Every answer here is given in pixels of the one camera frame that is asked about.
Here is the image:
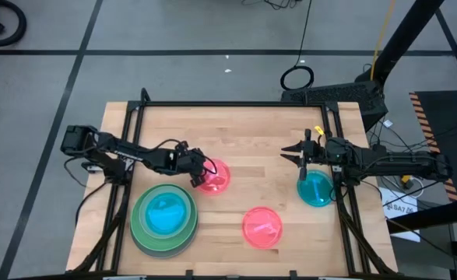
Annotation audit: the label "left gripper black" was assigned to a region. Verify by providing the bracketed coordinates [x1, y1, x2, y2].
[169, 153, 209, 189]

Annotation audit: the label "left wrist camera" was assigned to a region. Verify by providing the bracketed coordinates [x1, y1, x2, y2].
[174, 141, 194, 159]

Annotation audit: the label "black support beam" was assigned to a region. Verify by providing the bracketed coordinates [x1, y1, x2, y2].
[385, 197, 457, 235]

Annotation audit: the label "yellow hanging cable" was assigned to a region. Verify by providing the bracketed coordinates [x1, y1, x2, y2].
[370, 0, 397, 82]

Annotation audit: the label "white paper sheet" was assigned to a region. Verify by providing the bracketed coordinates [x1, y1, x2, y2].
[378, 185, 422, 243]

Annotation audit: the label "pale green plastic plate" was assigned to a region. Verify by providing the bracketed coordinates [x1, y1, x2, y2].
[134, 184, 196, 246]

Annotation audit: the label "black mat with striped edge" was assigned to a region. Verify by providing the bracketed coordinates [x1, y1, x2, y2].
[408, 89, 457, 203]

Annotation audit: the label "black vacuum hose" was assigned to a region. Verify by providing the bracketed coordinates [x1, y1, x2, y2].
[0, 0, 28, 47]

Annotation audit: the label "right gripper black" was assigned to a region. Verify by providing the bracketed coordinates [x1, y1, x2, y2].
[280, 129, 329, 180]

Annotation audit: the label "teal translucent plastic plate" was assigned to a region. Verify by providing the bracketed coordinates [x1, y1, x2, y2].
[296, 169, 336, 208]
[145, 192, 187, 236]

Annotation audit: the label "black hanging cable with coil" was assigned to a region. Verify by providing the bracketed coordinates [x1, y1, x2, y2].
[279, 0, 315, 92]

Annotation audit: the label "black metal table frame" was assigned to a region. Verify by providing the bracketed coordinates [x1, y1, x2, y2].
[65, 87, 399, 280]

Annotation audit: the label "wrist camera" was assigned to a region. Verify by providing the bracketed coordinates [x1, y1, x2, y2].
[174, 141, 194, 159]
[325, 136, 352, 163]

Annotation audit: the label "black stand pole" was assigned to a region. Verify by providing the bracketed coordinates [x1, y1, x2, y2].
[354, 0, 446, 85]

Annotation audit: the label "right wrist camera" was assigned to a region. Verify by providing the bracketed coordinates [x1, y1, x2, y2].
[325, 136, 352, 163]

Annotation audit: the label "tangled black floor cables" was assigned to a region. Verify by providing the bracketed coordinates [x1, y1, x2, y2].
[240, 0, 304, 11]

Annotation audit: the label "large grey plate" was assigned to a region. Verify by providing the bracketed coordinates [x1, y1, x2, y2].
[129, 183, 199, 260]

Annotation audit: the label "pink translucent plastic plate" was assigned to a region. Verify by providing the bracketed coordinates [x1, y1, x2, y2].
[241, 206, 284, 250]
[195, 157, 232, 195]

